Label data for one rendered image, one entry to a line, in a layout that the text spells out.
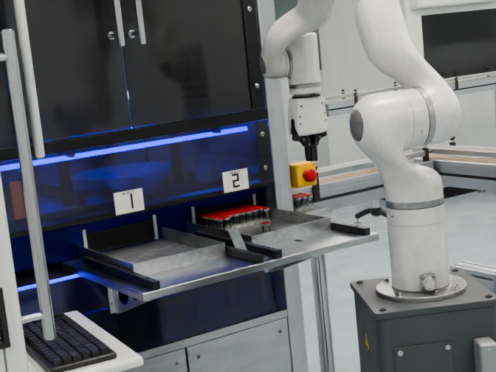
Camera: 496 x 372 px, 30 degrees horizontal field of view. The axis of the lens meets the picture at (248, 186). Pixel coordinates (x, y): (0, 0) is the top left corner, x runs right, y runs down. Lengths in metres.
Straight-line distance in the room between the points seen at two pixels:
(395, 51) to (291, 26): 0.44
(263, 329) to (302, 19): 0.97
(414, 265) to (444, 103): 0.33
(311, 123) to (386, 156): 0.59
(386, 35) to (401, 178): 0.30
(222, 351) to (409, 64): 1.14
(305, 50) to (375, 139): 0.60
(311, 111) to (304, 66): 0.12
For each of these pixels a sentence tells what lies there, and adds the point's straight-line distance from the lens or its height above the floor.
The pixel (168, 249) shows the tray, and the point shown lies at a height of 0.88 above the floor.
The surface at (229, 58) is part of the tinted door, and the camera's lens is 2.65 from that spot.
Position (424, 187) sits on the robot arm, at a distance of 1.90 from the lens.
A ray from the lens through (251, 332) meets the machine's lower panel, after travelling 2.77.
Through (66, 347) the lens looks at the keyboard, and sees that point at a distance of 1.98.
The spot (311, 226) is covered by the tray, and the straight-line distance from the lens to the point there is 2.50.
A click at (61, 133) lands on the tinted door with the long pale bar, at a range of 2.42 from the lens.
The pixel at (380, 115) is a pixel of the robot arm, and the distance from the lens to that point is 1.85.
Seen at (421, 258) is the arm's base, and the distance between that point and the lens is 1.93.
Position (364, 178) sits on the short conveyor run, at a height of 0.92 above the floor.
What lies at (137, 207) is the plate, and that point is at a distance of 2.51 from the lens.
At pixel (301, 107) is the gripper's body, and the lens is 2.40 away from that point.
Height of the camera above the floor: 1.42
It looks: 9 degrees down
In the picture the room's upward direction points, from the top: 6 degrees counter-clockwise
